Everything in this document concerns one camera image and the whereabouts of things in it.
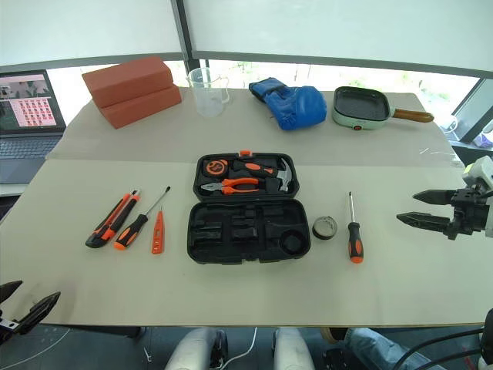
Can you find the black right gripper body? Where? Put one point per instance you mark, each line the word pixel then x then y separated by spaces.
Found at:
pixel 468 212

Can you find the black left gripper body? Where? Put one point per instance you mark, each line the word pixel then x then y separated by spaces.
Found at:
pixel 7 329

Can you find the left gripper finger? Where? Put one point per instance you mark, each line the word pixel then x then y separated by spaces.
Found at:
pixel 7 290
pixel 36 312

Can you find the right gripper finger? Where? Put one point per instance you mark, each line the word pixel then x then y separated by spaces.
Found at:
pixel 423 221
pixel 435 197

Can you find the black tape roll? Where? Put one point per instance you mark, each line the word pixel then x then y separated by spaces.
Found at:
pixel 317 231

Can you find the orange black utility knife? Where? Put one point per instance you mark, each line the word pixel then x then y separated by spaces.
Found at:
pixel 111 221

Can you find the orange voltage tester pen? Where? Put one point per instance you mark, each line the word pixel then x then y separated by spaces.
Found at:
pixel 158 235

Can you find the black tool case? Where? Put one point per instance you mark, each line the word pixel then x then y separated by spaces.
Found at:
pixel 246 231

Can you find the green electric frying pan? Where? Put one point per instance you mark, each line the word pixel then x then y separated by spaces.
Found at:
pixel 360 108

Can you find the person's blue jeans leg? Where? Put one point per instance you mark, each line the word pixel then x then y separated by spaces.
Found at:
pixel 373 348

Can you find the silver rounded robot leg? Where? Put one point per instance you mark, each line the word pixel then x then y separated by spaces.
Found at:
pixel 290 350
pixel 192 350

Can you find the blue boxing glove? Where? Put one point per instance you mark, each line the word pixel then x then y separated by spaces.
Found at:
pixel 296 108

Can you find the grey laptop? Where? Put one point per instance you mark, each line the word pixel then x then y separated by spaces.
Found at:
pixel 27 115

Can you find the orange black tape measure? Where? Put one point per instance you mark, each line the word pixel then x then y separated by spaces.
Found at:
pixel 215 167

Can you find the terracotta foam block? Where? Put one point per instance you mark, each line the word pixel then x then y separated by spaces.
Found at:
pixel 127 79
pixel 142 108

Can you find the clear plastic measuring cup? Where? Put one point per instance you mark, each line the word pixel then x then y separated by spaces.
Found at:
pixel 208 96

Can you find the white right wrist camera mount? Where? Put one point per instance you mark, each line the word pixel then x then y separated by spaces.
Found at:
pixel 481 171

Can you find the dark window frame post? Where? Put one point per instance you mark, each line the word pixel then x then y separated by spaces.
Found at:
pixel 185 31

